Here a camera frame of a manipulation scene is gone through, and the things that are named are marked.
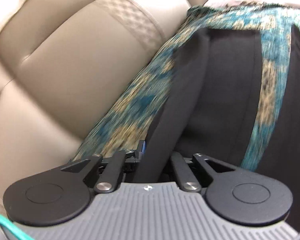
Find black pants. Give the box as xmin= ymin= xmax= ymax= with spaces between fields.
xmin=134 ymin=26 xmax=300 ymax=230

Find teal paisley sofa throw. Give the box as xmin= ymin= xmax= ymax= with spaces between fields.
xmin=73 ymin=2 xmax=300 ymax=171

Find beige leather sofa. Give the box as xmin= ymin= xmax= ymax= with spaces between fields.
xmin=0 ymin=0 xmax=300 ymax=213

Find green cable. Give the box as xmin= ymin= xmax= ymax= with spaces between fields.
xmin=0 ymin=212 xmax=33 ymax=240

